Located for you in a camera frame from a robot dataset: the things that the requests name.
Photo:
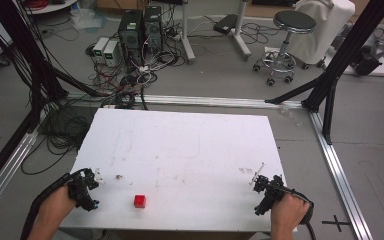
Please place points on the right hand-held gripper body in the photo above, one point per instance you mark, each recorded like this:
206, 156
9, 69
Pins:
270, 193

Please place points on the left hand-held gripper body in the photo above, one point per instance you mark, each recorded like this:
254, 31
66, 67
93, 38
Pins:
81, 190

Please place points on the person's right hand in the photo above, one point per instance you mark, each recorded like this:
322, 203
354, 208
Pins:
288, 211

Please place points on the person's left hand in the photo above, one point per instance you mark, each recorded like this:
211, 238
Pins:
56, 206

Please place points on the red cube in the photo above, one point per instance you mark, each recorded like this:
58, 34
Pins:
140, 201

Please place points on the grey power supply unit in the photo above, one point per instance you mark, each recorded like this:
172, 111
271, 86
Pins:
99, 49
110, 54

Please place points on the white desk leg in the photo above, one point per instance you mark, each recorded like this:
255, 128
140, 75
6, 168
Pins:
187, 36
241, 36

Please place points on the black round stool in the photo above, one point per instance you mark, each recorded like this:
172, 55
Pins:
288, 36

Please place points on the large black computer tower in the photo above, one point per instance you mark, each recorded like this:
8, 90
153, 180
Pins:
130, 35

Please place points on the flat black box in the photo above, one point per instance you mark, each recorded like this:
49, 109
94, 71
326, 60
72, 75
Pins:
225, 24

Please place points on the clear plastic bag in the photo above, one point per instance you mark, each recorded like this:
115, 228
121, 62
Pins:
88, 20

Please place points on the slim black computer tower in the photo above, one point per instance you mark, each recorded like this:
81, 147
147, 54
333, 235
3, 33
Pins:
153, 28

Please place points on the white cloth cover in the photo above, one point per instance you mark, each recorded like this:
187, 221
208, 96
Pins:
326, 30

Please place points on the black machine on white board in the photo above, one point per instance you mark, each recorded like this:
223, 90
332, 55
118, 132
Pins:
370, 58

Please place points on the round white table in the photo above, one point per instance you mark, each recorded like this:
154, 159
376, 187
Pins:
51, 6

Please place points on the aluminium floor rail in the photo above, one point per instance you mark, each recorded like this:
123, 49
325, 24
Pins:
213, 100
6, 173
341, 180

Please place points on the black frame post with braces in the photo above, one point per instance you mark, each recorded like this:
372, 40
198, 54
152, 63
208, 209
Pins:
350, 50

